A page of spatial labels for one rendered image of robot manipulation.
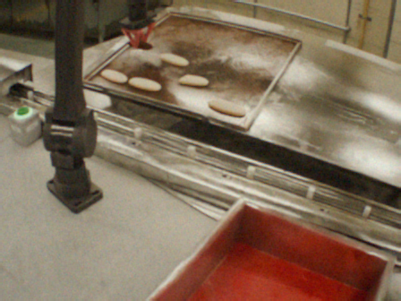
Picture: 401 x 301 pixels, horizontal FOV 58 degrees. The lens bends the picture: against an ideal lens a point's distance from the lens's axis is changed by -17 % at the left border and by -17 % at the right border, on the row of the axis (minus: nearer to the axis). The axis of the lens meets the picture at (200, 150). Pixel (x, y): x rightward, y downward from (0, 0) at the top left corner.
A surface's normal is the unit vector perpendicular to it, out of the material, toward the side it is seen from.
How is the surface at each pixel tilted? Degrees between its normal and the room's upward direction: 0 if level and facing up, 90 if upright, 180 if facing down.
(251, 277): 0
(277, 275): 0
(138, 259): 0
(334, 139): 10
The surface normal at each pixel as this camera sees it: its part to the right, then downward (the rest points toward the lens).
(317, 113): -0.02, -0.73
